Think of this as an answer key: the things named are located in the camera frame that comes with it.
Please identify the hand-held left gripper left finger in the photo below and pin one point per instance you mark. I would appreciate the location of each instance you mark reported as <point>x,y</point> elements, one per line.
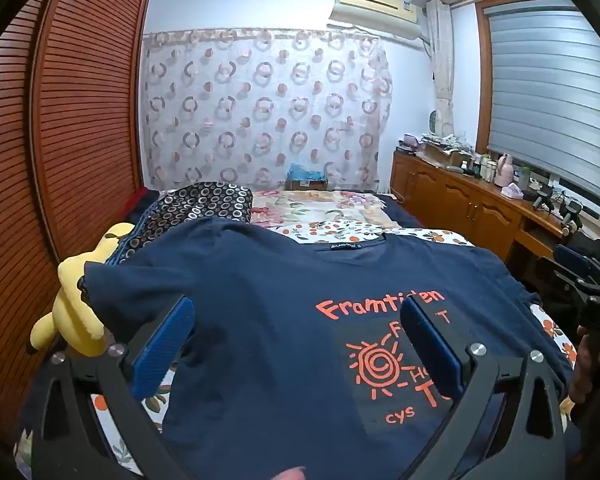
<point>160,345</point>

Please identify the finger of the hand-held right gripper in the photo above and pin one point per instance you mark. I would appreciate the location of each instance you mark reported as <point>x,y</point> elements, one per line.
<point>580,287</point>
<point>575,260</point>

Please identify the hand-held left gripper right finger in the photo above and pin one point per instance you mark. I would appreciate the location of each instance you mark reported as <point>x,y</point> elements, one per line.
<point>432,355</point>

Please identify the navy printed T-shirt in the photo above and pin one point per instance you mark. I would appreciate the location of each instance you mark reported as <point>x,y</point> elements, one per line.
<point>260,310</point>

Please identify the person's right hand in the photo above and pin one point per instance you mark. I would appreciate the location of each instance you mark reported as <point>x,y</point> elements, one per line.
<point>584,360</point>

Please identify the person's left hand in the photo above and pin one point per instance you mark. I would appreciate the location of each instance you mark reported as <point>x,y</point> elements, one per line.
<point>290,474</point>

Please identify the black device on tripod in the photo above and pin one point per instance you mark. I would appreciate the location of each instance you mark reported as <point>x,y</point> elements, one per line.
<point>572,215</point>
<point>542,199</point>

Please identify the yellow plush toy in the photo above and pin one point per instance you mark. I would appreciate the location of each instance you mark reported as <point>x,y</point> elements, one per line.
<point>75,310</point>

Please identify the pink tissue box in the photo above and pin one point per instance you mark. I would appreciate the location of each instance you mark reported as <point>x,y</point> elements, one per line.
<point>511,191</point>

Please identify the green-capped bottle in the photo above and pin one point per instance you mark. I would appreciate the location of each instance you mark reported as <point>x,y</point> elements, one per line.
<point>523,175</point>

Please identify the pink thermos bottle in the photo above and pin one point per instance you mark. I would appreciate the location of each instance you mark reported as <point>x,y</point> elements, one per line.
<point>504,172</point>

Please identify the wooden cabinet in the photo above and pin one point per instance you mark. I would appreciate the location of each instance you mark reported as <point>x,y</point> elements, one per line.
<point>460,200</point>

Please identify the row of small bottles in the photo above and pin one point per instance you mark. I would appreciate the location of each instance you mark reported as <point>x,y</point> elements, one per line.
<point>480,166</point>

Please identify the red cloth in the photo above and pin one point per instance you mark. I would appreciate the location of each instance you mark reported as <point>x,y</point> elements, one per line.
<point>137,202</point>

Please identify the circle-patterned folded cloth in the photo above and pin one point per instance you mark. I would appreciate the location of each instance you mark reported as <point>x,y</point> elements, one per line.
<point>205,205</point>

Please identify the orange-print bed sheet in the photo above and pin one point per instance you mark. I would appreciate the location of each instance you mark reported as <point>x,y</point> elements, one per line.
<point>350,232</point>

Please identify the dark navy blanket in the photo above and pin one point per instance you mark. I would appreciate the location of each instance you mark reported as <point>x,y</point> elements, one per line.
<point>400,210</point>

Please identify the grey window blind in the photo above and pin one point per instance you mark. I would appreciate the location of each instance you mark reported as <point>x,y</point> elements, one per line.
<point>555,100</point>

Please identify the cardboard tray of clutter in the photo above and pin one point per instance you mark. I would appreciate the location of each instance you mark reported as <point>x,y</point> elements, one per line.
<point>445,150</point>

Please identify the floral blanket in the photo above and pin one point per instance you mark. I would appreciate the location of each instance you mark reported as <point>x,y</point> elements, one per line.
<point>320,210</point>

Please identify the pink case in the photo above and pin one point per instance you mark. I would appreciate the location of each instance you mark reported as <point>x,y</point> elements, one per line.
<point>412,141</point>

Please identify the cardboard box with blue contents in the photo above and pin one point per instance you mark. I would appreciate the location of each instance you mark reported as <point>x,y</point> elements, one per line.
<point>305,182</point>

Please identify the beige tied side curtain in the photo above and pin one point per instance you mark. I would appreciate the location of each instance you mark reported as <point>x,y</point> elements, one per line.
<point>442,60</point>

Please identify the circle-patterned sheer curtain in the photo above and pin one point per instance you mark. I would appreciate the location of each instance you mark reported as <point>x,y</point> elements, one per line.
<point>260,110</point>

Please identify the beige wall air conditioner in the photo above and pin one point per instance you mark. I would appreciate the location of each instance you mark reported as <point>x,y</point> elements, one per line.
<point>375,10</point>

